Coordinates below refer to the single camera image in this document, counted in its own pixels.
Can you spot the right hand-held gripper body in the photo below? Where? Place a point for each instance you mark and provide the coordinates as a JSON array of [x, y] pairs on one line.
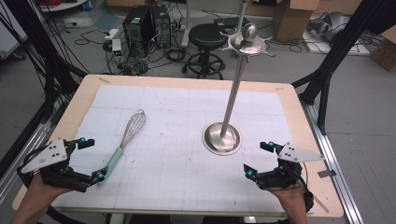
[[295, 154]]

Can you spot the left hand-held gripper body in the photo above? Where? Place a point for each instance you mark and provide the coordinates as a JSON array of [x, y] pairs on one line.
[[43, 157]]

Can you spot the steel utensil rack stand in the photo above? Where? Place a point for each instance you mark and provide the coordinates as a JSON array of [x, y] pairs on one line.
[[232, 96]]

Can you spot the person's left hand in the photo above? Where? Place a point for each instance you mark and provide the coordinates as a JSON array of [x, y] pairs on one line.
[[43, 194]]

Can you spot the person's right hand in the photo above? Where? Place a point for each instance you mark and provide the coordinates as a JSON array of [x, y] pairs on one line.
[[292, 199]]

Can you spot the grey tape piece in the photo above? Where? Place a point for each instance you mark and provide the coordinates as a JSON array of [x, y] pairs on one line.
[[327, 173]]

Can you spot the thin wooden stick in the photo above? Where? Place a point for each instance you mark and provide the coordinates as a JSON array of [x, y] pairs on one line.
[[321, 204]]

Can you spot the white grid paper mat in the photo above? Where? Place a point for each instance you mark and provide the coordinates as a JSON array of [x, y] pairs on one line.
[[174, 168]]

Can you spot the white power strip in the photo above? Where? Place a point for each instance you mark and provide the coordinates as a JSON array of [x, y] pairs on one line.
[[115, 43]]

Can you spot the black round stool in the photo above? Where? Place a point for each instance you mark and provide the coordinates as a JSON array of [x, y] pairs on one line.
[[207, 46]]

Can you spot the white flat board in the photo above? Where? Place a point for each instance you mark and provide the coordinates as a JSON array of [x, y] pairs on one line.
[[355, 49]]

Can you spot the black computer tower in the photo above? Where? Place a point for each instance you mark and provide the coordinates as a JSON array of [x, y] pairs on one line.
[[162, 26], [137, 28]]

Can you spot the tall cardboard box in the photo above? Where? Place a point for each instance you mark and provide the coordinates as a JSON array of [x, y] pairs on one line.
[[294, 20]]

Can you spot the flat black box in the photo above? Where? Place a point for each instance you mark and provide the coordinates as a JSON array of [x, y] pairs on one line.
[[227, 22]]

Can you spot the white stand pole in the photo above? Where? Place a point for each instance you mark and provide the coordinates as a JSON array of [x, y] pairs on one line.
[[187, 21], [242, 14]]

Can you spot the grey headset device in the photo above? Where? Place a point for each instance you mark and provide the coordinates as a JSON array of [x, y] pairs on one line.
[[333, 25]]

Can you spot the small cardboard box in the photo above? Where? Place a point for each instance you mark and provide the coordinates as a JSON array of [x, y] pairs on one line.
[[384, 49]]

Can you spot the round white table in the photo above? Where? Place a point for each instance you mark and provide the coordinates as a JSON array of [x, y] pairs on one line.
[[62, 6]]

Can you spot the aluminium rail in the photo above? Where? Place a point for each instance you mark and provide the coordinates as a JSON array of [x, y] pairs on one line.
[[333, 155], [21, 155]]

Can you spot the black metal frame stand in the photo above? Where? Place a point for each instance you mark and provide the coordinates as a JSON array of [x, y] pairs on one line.
[[336, 56], [49, 62]]

